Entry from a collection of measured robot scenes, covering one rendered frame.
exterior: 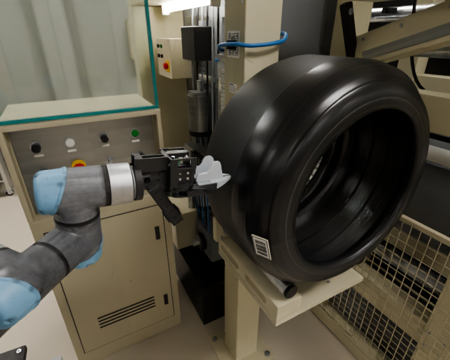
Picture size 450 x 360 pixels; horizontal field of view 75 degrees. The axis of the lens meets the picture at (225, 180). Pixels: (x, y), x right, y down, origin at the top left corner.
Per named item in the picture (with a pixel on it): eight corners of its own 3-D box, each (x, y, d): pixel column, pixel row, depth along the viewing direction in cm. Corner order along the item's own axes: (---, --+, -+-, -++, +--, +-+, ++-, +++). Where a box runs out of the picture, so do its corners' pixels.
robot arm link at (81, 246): (35, 277, 52) (23, 228, 47) (78, 238, 61) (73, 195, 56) (73, 291, 50) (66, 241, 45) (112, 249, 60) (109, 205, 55)
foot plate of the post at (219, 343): (207, 338, 165) (207, 335, 164) (247, 318, 176) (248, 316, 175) (231, 382, 144) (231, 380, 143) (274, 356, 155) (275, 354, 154)
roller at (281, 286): (222, 231, 107) (227, 221, 106) (232, 232, 110) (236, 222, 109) (282, 299, 80) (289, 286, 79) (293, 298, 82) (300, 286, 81)
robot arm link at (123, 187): (112, 213, 51) (106, 193, 57) (138, 208, 53) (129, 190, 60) (109, 173, 48) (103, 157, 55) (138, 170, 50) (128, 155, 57)
